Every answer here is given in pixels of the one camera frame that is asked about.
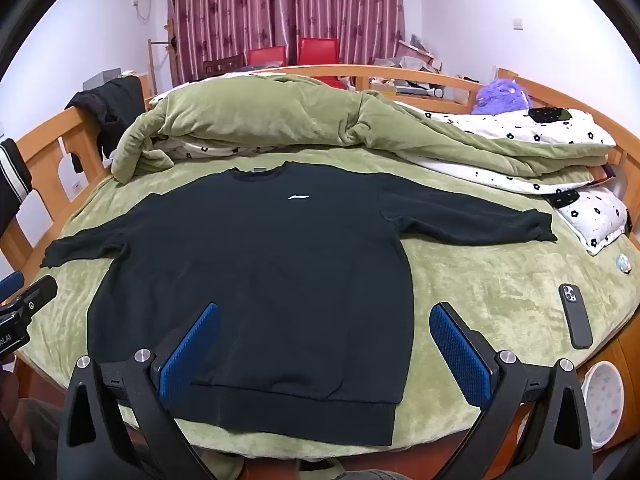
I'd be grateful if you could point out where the black floral cloth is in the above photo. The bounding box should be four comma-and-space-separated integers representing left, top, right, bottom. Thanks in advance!
527, 106, 573, 125

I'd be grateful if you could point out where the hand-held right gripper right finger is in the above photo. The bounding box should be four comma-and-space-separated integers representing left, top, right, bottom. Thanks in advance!
429, 301, 596, 480

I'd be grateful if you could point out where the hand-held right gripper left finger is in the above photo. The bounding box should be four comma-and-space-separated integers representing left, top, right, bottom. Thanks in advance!
56, 301, 222, 480

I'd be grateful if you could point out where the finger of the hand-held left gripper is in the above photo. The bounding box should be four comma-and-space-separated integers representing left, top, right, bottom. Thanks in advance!
0, 271, 25, 306
10, 275, 58, 317

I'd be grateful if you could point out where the grey box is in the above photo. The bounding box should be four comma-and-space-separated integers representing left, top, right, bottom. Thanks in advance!
82, 67, 136, 92

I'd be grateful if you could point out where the white floral pillow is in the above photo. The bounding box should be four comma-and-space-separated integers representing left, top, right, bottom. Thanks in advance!
542, 185, 631, 256

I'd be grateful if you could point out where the pile of clutter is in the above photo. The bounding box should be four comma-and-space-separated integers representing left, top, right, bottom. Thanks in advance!
370, 35, 451, 98

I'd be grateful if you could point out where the wooden bed frame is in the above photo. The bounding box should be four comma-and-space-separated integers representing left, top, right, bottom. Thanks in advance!
0, 64, 640, 480

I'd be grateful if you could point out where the green plush bed sheet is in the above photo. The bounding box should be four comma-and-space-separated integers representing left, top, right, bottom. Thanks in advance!
20, 152, 626, 461

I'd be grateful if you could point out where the maroon floral curtain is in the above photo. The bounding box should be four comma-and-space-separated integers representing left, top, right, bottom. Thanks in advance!
165, 0, 406, 86

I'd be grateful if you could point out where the white bowl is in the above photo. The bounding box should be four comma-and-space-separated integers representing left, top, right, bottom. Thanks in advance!
580, 360, 626, 451

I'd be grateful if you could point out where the black garment with white stripes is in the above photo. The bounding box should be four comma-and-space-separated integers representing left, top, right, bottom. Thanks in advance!
0, 139, 33, 211

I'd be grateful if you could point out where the dark wooden chair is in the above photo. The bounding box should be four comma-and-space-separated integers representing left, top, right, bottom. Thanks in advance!
204, 57, 246, 78

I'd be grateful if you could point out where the green quilt with floral lining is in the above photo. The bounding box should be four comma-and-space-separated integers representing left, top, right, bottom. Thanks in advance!
111, 74, 618, 196

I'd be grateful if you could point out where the black smartphone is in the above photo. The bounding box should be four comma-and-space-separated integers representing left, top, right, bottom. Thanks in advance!
558, 283, 594, 350

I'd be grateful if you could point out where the red chair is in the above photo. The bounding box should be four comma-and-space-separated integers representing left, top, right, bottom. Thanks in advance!
298, 37, 346, 88
247, 46, 288, 67

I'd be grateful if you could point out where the wooden coat rack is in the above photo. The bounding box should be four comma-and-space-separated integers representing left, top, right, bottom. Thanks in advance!
146, 20, 181, 91

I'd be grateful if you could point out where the purple plush toy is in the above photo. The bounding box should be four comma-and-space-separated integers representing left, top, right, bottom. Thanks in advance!
471, 78, 532, 116

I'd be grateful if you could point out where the black jacket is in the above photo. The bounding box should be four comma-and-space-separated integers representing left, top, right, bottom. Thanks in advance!
65, 76, 146, 173

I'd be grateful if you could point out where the black sweatshirt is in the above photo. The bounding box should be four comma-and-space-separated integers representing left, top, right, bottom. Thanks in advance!
40, 161, 558, 447

